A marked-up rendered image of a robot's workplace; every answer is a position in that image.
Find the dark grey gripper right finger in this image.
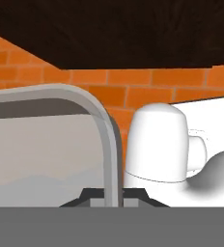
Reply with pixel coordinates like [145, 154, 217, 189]
[122, 188, 170, 208]

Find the grey metal sink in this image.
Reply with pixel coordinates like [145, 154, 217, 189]
[0, 83, 124, 208]

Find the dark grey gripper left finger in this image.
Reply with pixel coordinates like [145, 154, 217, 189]
[59, 187, 105, 208]

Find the dark brown wall cupboard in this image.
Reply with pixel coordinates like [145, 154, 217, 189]
[0, 0, 224, 70]

